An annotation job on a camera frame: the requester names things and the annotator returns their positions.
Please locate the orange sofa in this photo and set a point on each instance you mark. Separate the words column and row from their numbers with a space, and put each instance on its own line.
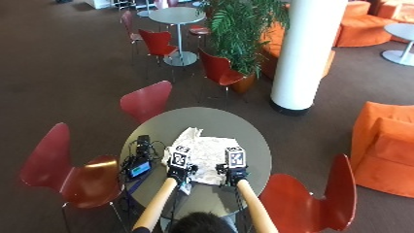
column 398, row 9

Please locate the orange plant pot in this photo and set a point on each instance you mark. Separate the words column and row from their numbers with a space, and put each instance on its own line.
column 243, row 83

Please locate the person's right hand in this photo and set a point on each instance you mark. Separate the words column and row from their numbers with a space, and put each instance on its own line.
column 234, row 173

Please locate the orange armchair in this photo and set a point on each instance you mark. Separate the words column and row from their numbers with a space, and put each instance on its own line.
column 383, row 149

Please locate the person's left hand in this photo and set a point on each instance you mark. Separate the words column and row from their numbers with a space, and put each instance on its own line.
column 182, row 172

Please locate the white marker cube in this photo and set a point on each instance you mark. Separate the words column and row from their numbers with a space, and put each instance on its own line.
column 235, row 157
column 181, row 157

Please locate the orange round pouf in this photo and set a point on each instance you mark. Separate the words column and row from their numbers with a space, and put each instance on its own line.
column 362, row 27

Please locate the green potted palm plant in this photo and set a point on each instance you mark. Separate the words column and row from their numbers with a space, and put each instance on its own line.
column 243, row 29

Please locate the round white pedestal table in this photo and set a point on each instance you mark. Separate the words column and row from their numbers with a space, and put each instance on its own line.
column 400, row 42

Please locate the red wooden chair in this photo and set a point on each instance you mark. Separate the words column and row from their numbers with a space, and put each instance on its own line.
column 146, row 100
column 129, row 27
column 68, row 171
column 157, row 43
column 310, row 204
column 217, row 69
column 199, row 30

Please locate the white round pillar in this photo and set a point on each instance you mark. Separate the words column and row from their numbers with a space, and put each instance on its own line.
column 307, row 55

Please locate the round grey pedestal table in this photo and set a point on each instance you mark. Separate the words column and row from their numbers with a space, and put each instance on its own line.
column 177, row 19

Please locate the white patterned cloth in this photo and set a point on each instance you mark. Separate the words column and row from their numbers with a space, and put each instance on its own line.
column 206, row 155

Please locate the orange sofa bench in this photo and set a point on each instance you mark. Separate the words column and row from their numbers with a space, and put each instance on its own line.
column 273, row 48

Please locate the the person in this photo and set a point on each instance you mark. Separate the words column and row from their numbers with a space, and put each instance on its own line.
column 202, row 223

